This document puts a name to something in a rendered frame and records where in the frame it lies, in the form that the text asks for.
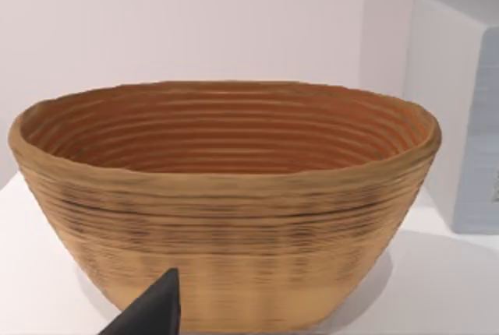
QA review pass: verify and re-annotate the pale microwave oven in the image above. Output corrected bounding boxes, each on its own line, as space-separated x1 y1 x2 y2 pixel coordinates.
402 0 499 234

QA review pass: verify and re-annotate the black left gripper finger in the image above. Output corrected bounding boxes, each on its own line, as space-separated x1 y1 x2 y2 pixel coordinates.
99 267 182 335

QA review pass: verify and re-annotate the brown woven basket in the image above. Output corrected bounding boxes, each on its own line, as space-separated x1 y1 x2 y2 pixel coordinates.
8 79 443 333

